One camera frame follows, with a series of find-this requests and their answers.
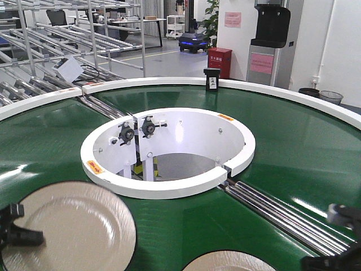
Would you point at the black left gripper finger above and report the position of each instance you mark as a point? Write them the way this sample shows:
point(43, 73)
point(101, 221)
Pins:
point(18, 236)

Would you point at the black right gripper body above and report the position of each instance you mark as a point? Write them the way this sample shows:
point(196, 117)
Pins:
point(347, 260)

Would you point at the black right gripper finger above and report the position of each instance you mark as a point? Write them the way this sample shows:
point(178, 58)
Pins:
point(341, 215)

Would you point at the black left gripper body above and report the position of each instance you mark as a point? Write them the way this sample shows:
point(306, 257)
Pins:
point(3, 228)

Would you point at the beige plate black rim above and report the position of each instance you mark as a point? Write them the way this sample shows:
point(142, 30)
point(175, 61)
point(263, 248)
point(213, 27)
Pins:
point(85, 227)
point(228, 260)

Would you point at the white shelf cart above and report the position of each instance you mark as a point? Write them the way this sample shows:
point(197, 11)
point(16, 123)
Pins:
point(175, 26)

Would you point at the steel conveyor rollers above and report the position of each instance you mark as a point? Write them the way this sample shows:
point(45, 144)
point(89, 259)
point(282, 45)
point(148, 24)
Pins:
point(315, 235)

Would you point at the white outer conveyor rim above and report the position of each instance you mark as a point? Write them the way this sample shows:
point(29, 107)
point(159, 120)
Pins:
point(267, 111)

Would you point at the black mesh waste bin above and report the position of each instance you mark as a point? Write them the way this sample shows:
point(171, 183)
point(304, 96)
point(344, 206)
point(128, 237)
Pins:
point(331, 96)

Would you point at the white paper sheet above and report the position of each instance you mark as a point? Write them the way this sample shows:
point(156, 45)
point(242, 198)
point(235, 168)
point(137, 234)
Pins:
point(68, 69)

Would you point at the metal roller rack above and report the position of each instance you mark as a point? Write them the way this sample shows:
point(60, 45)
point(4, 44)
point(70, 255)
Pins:
point(35, 35)

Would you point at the red fire extinguisher box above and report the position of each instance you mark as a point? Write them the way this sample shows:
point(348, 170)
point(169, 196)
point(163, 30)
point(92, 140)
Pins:
point(220, 58)

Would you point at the black water dispenser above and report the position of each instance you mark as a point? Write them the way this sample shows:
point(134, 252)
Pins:
point(271, 36)

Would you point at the black desk table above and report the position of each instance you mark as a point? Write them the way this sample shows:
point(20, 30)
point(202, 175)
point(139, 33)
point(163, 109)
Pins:
point(130, 26)

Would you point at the green potted plant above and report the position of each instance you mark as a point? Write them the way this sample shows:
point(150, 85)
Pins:
point(211, 23)

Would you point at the blue lit mobile robot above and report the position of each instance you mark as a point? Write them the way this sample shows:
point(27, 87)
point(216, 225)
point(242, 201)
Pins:
point(193, 41)

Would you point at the black bearing mount left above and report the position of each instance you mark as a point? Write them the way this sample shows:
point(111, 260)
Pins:
point(126, 134)

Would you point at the black bearing mount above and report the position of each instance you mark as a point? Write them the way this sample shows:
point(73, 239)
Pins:
point(148, 126)
point(126, 134)

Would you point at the black bearing mount right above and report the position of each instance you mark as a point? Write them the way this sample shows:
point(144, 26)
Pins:
point(148, 126)

